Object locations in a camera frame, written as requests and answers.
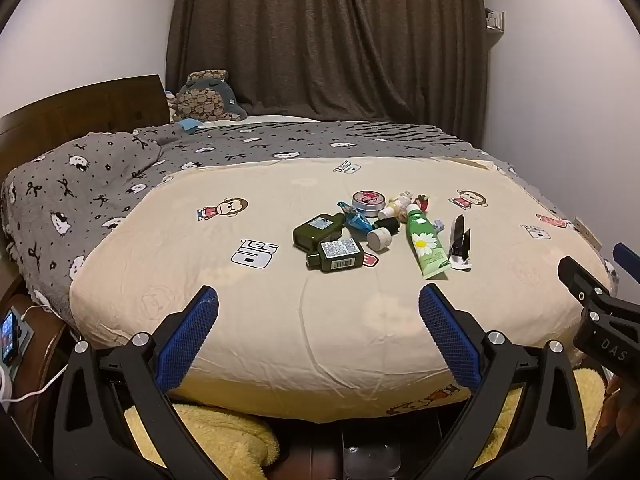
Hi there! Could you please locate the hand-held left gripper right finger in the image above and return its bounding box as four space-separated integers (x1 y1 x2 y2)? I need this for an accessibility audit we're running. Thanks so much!
417 284 593 480

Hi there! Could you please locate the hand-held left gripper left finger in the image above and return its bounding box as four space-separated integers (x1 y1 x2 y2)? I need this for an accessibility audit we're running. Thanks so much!
52 285 221 480

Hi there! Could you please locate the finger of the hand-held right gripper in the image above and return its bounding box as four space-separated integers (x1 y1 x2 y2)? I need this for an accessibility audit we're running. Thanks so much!
558 256 640 322
614 242 640 273

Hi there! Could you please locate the black white wrapper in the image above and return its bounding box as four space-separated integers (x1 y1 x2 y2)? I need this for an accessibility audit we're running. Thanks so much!
446 213 473 272

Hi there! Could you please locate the green tube daisy print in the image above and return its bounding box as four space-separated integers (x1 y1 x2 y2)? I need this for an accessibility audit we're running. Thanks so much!
404 203 449 280

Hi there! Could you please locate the white round jar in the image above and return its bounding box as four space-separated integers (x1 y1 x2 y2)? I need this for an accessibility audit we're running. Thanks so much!
367 227 393 251

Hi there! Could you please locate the small dark bottle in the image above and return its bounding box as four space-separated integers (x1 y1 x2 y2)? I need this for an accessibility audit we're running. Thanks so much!
375 212 403 235

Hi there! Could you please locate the dark green bottle barcode label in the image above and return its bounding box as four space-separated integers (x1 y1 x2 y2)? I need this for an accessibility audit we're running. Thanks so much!
306 236 366 274

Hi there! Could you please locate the blue candy wrapper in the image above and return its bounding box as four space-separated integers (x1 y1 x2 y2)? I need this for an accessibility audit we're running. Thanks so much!
336 201 373 233

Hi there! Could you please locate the dark green bottle white label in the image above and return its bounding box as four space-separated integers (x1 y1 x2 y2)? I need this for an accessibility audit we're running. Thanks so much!
293 213 347 252

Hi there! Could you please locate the yellow fluffy blanket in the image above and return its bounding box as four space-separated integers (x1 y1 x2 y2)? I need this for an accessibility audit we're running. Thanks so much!
122 367 606 480

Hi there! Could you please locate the small cream bottle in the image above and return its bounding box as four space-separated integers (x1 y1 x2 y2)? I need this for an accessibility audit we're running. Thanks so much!
387 191 413 218

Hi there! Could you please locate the round tin pink lid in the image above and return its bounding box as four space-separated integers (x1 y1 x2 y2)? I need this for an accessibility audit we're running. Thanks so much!
351 191 387 218

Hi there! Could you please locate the smartphone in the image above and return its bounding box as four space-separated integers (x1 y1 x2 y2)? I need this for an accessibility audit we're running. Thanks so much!
0 310 23 366

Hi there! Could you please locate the grey printed blanket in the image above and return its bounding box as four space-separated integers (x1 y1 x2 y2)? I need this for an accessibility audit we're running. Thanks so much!
0 120 621 321

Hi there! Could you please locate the patterned plush toy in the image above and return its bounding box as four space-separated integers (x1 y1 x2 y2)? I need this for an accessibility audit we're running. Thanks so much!
167 69 249 123

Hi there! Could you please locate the wooden headboard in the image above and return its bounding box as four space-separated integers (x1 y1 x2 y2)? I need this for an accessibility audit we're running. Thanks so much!
0 75 171 186

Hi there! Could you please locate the brown curtain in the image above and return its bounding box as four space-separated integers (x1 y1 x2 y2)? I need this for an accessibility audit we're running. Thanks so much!
166 0 488 136

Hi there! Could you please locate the white cable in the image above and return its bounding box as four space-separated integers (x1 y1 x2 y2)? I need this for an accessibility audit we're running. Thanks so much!
0 305 71 403

